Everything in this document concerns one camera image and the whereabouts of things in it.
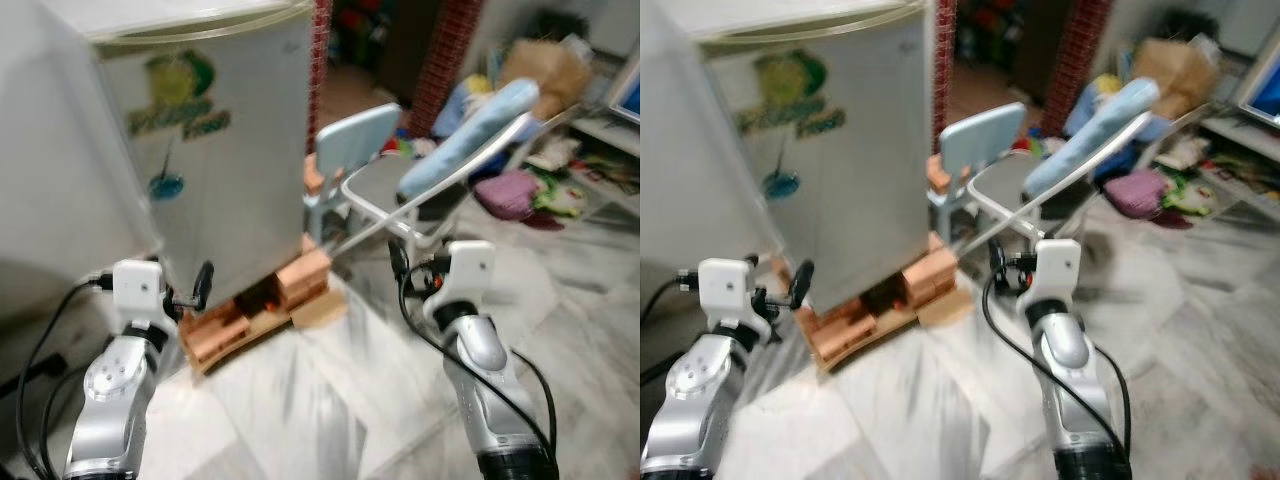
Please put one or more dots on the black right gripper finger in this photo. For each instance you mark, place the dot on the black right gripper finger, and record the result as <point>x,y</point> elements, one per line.
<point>399,262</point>
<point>997,260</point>

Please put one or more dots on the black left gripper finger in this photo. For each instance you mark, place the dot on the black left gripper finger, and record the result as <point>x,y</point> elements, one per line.
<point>205,285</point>
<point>801,285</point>

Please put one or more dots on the blue round fridge sticker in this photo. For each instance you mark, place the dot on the blue round fridge sticker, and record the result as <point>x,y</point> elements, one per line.
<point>167,186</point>
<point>782,185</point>

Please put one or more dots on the small grey fridge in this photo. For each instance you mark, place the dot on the small grey fridge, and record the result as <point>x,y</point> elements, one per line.
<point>870,180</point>
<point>250,180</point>

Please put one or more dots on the green yellow fridge sticker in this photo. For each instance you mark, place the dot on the green yellow fridge sticker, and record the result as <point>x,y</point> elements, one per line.
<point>790,92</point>
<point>180,95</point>

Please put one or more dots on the orange clay brick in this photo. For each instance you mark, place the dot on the orange clay brick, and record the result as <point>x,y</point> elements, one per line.
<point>212,340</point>
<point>838,335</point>
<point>928,270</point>
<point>303,275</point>

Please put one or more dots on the brown wooden board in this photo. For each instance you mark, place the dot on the brown wooden board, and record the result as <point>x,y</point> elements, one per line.
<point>947,306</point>
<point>322,310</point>

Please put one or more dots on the purple bag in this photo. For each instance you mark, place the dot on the purple bag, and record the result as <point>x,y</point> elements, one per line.
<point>507,193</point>
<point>1135,192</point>

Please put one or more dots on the light blue plastic chair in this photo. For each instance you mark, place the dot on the light blue plastic chair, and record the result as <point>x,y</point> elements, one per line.
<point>980,140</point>
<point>350,140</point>

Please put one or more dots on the light blue cushion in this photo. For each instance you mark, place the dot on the light blue cushion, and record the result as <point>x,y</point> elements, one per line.
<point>1090,135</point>
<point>470,135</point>

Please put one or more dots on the green yellow plush toy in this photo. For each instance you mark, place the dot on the green yellow plush toy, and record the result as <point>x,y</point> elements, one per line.
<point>562,192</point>
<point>1192,190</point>

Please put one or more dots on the blue yellow bundle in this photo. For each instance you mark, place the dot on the blue yellow bundle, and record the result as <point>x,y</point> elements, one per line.
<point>1090,98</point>
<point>465,105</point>

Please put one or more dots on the narrow red brick pillar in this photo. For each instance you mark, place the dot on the narrow red brick pillar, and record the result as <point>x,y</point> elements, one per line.
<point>320,70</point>
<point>941,70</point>

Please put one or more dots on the wide red brick pillar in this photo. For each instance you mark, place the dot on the wide red brick pillar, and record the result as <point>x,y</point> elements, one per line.
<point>1078,60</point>
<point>445,60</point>

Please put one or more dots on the white low shelf unit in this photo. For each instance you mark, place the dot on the white low shelf unit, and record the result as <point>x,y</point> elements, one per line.
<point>605,135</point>
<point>1240,140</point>

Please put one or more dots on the brown paper bag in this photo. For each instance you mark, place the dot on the brown paper bag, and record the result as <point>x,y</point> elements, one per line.
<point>550,75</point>
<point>1180,72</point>

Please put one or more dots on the blue screen monitor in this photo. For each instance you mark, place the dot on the blue screen monitor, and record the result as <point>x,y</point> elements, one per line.
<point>1262,95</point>
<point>628,95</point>

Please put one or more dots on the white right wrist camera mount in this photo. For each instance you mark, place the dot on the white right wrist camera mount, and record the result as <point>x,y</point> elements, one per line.
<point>1058,270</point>
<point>472,272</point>

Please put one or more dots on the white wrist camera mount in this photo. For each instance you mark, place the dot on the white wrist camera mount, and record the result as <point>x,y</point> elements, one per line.
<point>138,290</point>
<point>724,288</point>
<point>472,272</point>
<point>1058,270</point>

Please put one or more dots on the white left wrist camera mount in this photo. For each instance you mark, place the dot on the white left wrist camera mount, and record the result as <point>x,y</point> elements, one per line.
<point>138,290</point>
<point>724,288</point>

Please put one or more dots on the white frame folding chair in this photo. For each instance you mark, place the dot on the white frame folding chair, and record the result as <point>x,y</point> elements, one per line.
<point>1000,185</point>
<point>375,185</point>

